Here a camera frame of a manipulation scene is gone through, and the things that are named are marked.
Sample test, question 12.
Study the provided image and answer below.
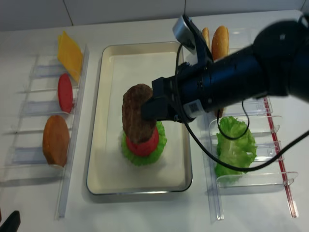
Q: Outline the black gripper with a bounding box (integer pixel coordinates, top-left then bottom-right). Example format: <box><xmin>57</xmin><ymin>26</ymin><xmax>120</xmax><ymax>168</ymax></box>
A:
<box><xmin>140</xmin><ymin>62</ymin><xmax>193</xmax><ymax>123</ymax></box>

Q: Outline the brown meat patty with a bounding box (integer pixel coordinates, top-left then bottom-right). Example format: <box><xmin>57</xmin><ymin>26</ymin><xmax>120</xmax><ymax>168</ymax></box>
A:
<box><xmin>122</xmin><ymin>84</ymin><xmax>156</xmax><ymax>144</ymax></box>

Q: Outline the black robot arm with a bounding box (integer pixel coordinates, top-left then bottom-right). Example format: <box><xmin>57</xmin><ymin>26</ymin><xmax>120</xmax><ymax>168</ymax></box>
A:
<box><xmin>141</xmin><ymin>15</ymin><xmax>309</xmax><ymax>123</ymax></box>

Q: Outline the tomato slice on tray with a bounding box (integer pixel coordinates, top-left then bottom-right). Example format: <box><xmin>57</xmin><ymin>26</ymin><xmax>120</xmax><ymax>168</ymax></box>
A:
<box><xmin>126</xmin><ymin>127</ymin><xmax>159</xmax><ymax>157</ymax></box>

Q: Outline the lettuce leaf on tray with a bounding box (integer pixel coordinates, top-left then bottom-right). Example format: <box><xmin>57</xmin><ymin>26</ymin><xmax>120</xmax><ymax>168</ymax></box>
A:
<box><xmin>121</xmin><ymin>121</ymin><xmax>168</xmax><ymax>166</ymax></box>

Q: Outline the lettuce leaf in rack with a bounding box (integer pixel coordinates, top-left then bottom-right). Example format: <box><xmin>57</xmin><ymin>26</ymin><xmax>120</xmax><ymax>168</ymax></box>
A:
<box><xmin>216</xmin><ymin>116</ymin><xmax>257</xmax><ymax>168</ymax></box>

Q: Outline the red tomato slice in rack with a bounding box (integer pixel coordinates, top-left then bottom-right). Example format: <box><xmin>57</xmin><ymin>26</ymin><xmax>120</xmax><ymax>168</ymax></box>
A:
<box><xmin>57</xmin><ymin>73</ymin><xmax>73</xmax><ymax>113</ymax></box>

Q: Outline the yellow cheese slice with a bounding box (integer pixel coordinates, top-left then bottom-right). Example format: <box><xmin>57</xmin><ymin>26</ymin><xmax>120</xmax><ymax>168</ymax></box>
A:
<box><xmin>57</xmin><ymin>31</ymin><xmax>83</xmax><ymax>83</ymax></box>

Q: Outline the cream metal tray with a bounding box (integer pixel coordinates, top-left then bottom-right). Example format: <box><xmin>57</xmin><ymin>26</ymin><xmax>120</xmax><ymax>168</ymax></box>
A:
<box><xmin>86</xmin><ymin>42</ymin><xmax>192</xmax><ymax>195</ymax></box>

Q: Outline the left bun half right rack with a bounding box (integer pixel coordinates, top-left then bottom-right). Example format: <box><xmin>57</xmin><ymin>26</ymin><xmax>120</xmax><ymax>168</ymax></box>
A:
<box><xmin>202</xmin><ymin>28</ymin><xmax>210</xmax><ymax>49</ymax></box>

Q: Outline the right clear acrylic rack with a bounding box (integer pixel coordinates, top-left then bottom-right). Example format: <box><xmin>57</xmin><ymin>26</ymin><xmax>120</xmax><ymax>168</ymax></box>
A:
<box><xmin>197</xmin><ymin>27</ymin><xmax>299</xmax><ymax>221</ymax></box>

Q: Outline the clear acrylic rack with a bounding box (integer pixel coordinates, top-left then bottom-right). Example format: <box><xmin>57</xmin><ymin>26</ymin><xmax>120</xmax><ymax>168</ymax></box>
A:
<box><xmin>197</xmin><ymin>27</ymin><xmax>299</xmax><ymax>221</ymax></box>
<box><xmin>0</xmin><ymin>45</ymin><xmax>89</xmax><ymax>218</ymax></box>

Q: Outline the brown bun half left rack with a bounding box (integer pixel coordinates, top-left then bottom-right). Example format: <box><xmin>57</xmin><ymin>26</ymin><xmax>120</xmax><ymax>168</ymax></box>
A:
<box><xmin>42</xmin><ymin>115</ymin><xmax>70</xmax><ymax>167</ymax></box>

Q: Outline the left clear acrylic rack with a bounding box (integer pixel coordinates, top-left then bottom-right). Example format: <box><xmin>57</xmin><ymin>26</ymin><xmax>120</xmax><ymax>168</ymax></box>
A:
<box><xmin>0</xmin><ymin>45</ymin><xmax>89</xmax><ymax>218</ymax></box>

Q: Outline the black object bottom left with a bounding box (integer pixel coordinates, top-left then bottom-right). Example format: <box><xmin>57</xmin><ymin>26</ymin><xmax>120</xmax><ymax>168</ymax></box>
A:
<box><xmin>0</xmin><ymin>210</ymin><xmax>21</xmax><ymax>232</ymax></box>

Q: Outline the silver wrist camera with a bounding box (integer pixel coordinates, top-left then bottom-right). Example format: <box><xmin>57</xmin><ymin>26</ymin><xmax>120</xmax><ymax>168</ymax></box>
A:
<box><xmin>172</xmin><ymin>15</ymin><xmax>196</xmax><ymax>54</ymax></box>

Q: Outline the black cable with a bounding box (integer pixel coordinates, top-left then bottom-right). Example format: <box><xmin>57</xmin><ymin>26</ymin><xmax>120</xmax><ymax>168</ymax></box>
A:
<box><xmin>174</xmin><ymin>43</ymin><xmax>309</xmax><ymax>173</ymax></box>

